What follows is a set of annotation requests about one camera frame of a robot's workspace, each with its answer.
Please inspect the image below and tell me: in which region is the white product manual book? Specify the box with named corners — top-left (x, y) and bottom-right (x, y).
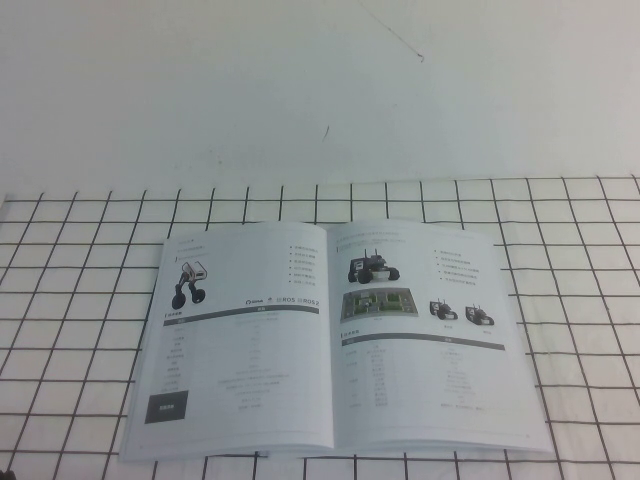
top-left (118, 217), bottom-right (554, 464)

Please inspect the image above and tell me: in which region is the white black-grid tablecloth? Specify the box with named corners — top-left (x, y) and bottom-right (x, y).
top-left (0, 174), bottom-right (640, 480)

